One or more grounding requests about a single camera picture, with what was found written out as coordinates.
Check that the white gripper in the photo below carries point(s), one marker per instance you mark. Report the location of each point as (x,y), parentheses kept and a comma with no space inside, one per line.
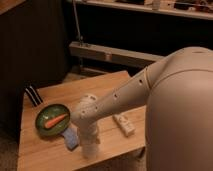
(89,137)

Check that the white ceramic cup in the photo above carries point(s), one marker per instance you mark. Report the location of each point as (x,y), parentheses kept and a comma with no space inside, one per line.
(90,151)

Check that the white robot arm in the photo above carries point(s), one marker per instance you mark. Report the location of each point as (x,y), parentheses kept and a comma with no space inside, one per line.
(177,92)

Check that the orange carrot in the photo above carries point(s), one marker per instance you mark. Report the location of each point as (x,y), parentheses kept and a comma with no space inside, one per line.
(52,122)

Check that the white tube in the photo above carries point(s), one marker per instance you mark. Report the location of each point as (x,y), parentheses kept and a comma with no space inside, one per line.
(124,124)

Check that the green plate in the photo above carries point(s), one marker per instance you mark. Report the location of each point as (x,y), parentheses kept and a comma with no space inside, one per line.
(49,112)

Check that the wooden table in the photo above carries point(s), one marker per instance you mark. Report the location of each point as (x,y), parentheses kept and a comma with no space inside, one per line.
(117,152)

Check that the black striped object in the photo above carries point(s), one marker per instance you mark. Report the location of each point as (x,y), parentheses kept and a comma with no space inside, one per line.
(33,95)

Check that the grey metal shelf rail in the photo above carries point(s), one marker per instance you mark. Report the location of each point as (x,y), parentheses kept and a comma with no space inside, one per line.
(113,55)

